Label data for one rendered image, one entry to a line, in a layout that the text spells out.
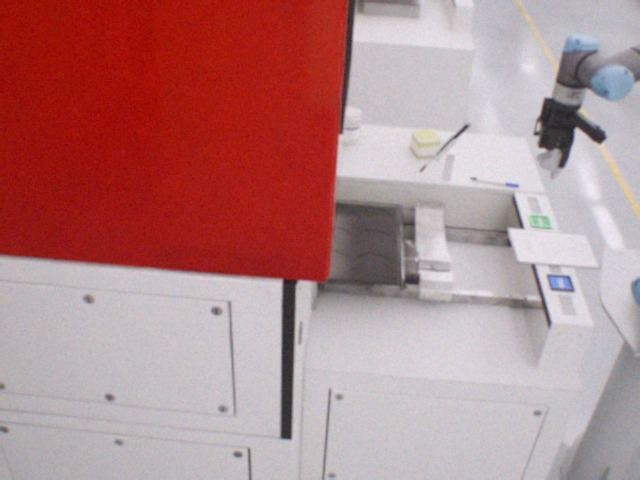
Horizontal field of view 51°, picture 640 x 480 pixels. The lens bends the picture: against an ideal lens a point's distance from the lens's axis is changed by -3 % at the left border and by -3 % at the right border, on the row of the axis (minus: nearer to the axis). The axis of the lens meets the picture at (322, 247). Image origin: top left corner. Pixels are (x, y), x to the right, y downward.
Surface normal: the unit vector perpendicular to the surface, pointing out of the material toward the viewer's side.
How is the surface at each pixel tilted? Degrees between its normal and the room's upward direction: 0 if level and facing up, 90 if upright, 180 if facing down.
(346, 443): 90
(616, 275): 0
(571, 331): 90
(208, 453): 90
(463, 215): 90
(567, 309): 0
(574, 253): 0
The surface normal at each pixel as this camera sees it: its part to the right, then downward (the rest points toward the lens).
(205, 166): -0.07, 0.58
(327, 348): 0.04, -0.81
